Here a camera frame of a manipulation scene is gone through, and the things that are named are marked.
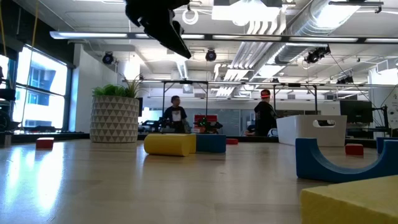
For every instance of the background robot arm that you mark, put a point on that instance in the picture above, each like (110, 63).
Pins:
(152, 126)
(207, 125)

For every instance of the yellow plank block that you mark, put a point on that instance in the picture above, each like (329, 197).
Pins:
(351, 202)

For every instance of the black track light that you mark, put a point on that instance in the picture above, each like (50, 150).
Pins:
(317, 54)

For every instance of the long ceiling light bar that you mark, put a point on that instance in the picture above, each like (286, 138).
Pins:
(93, 35)

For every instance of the black background rig frame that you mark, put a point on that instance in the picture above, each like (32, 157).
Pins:
(185, 82)
(293, 84)

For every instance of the yellow bridge block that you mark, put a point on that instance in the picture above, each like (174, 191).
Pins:
(192, 143)

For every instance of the red sign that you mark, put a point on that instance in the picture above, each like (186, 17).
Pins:
(205, 118)

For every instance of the white ceiling baffles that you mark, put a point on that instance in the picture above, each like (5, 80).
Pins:
(245, 12)

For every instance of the black monitor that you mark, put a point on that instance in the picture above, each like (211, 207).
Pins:
(356, 111)

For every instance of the silver ventilation duct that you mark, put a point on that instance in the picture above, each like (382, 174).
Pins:
(292, 51)

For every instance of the red plank block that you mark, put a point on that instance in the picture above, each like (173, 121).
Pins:
(45, 143)

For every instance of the large blue rectangular block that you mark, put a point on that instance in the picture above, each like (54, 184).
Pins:
(211, 143)

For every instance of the yellow cylinder block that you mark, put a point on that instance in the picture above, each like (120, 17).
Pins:
(166, 144)

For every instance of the green plant in patterned pot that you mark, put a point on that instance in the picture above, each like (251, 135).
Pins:
(115, 121)

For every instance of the large window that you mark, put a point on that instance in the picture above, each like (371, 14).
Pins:
(46, 93)

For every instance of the white plastic bin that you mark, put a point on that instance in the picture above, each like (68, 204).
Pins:
(298, 130)

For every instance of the person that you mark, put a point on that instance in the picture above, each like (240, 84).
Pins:
(265, 118)
(175, 116)
(250, 130)

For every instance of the blue cube block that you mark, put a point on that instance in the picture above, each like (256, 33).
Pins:
(380, 144)

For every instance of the blue arch block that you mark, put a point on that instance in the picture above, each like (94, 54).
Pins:
(311, 165)

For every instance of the black ceiling spotlight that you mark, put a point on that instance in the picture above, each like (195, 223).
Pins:
(211, 55)
(108, 58)

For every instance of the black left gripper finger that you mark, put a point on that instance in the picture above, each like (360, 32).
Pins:
(169, 32)

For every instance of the small red block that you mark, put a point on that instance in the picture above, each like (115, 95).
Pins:
(232, 141)
(354, 150)

